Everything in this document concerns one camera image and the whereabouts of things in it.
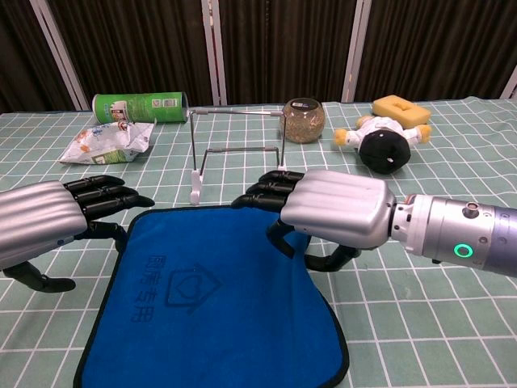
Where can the left silver and black robot hand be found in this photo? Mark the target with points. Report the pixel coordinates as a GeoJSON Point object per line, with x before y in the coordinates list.
{"type": "Point", "coordinates": [36, 218]}

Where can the right silver and black robot hand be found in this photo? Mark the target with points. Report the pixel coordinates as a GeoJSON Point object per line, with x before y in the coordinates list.
{"type": "Point", "coordinates": [339, 210]}

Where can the blue towel with black trim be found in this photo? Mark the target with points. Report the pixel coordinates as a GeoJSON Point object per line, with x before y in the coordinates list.
{"type": "Point", "coordinates": [210, 323]}

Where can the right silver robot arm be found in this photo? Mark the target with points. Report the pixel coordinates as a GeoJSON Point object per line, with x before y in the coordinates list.
{"type": "Point", "coordinates": [452, 230]}

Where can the plush doll with black hair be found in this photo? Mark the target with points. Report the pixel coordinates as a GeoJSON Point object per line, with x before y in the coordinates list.
{"type": "Point", "coordinates": [383, 151]}

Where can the round glass jar of seeds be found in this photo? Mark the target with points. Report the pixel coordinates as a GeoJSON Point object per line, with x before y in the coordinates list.
{"type": "Point", "coordinates": [303, 123]}

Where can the crumpled white snack bag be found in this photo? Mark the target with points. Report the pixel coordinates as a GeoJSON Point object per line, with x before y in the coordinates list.
{"type": "Point", "coordinates": [109, 141]}

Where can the yellow sponge block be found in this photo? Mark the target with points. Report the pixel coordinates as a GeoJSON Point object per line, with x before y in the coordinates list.
{"type": "Point", "coordinates": [406, 115]}

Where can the green checked tablecloth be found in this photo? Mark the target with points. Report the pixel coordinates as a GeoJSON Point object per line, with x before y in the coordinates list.
{"type": "Point", "coordinates": [424, 323]}

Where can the green cylindrical chip can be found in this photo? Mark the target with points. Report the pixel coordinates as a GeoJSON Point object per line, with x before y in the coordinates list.
{"type": "Point", "coordinates": [137, 107]}

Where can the dark brown curtain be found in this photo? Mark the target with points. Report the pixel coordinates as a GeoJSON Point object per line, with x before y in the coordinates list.
{"type": "Point", "coordinates": [282, 48]}

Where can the white partition post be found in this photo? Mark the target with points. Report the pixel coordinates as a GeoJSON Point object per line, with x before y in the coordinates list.
{"type": "Point", "coordinates": [60, 56]}
{"type": "Point", "coordinates": [214, 52]}
{"type": "Point", "coordinates": [355, 52]}
{"type": "Point", "coordinates": [511, 83]}

